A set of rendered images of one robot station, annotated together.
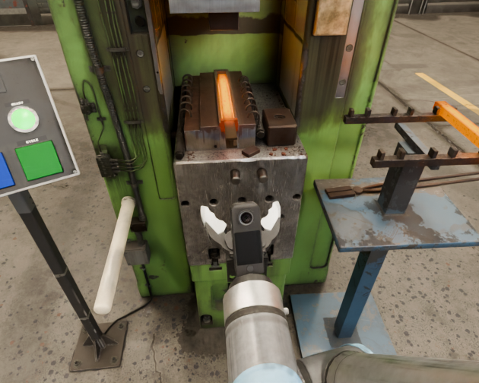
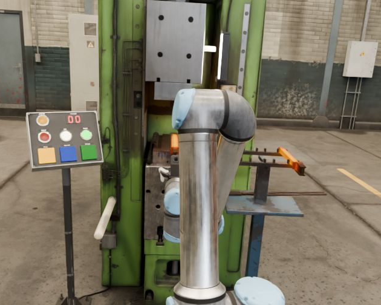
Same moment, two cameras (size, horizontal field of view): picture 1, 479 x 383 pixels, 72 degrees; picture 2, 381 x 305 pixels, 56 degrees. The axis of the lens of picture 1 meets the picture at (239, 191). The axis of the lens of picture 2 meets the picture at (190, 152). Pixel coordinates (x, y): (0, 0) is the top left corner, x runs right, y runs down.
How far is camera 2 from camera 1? 1.12 m
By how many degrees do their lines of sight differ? 24
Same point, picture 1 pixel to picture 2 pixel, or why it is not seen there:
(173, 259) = (131, 250)
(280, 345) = not seen: hidden behind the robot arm
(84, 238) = (62, 251)
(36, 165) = (87, 154)
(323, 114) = not seen: hidden behind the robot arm
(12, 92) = (84, 123)
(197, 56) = (162, 126)
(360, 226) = (239, 204)
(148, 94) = (136, 137)
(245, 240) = (175, 167)
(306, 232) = (222, 237)
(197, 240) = (151, 218)
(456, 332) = not seen: outside the picture
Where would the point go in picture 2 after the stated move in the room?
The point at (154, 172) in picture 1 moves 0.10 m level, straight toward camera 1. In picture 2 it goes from (131, 181) to (133, 187)
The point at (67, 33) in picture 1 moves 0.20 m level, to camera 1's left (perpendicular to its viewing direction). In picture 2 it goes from (105, 105) to (71, 103)
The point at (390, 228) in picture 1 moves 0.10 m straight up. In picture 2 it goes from (256, 206) to (257, 189)
